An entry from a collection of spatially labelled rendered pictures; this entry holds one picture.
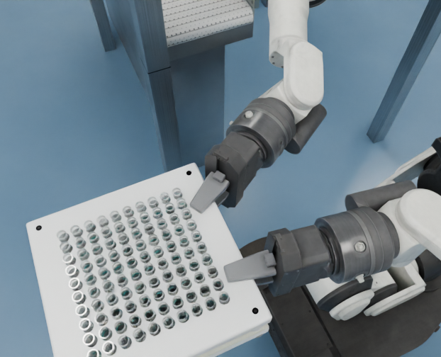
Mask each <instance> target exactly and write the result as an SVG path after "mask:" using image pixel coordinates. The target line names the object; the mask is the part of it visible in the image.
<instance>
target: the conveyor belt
mask: <svg viewBox="0 0 441 357"><path fill-rule="evenodd" d="M162 10H163V16H164V26H165V32H166V38H167V47H171V46H173V45H178V44H181V43H185V42H188V41H191V40H195V39H198V38H202V37H205V36H208V35H212V34H215V33H219V32H223V31H225V30H230V29H233V28H237V27H240V26H244V25H247V24H250V23H252V22H253V12H252V9H251V7H250V5H249V4H248V3H247V2H246V0H162Z"/></svg>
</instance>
